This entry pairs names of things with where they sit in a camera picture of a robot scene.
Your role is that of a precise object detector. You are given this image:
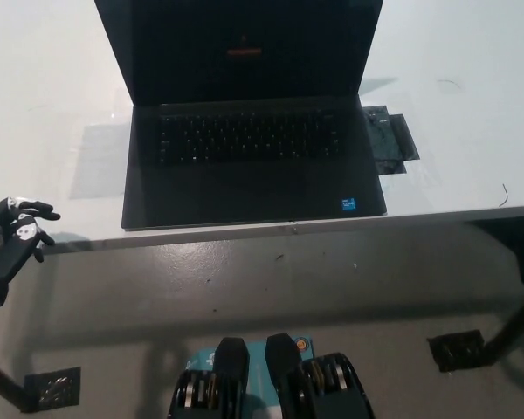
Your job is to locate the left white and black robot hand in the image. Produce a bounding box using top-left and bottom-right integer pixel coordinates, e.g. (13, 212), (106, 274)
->
(0, 196), (62, 281)

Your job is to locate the dark grey laptop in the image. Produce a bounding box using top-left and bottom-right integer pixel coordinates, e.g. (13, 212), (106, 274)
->
(93, 0), (389, 231)

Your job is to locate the black tape patch on desk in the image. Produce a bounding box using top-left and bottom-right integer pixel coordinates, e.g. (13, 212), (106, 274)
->
(361, 104), (421, 177)

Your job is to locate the black and teal robot body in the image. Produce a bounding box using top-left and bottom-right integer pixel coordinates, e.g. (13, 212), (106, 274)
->
(167, 332), (376, 419)

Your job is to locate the black metal table leg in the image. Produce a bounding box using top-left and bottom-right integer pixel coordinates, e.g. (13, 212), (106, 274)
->
(483, 278), (524, 364)
(0, 364), (32, 415)

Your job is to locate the black tape patch on floor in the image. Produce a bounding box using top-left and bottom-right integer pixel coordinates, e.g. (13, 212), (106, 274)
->
(23, 366), (82, 414)
(426, 328), (486, 374)

